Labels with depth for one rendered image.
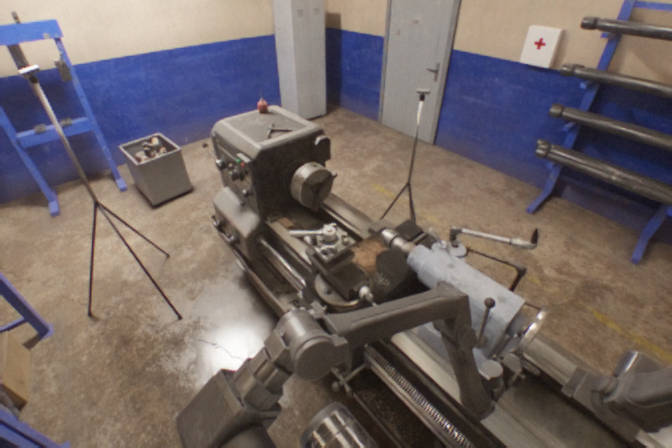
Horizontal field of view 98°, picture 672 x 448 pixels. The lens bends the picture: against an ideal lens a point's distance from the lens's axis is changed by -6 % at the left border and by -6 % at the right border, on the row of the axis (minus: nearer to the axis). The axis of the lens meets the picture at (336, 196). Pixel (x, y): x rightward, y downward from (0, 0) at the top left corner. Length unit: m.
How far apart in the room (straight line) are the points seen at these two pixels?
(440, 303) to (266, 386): 0.39
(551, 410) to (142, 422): 2.14
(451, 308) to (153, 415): 2.05
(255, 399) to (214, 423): 0.07
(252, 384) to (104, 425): 2.06
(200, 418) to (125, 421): 1.94
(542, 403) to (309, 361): 1.27
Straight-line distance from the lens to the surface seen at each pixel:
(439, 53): 4.63
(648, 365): 0.83
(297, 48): 5.16
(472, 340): 0.84
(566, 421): 1.72
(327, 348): 0.57
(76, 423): 2.70
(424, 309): 0.71
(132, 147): 4.27
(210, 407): 0.61
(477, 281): 1.34
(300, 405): 2.27
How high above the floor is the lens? 2.12
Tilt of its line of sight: 36 degrees down
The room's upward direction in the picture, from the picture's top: straight up
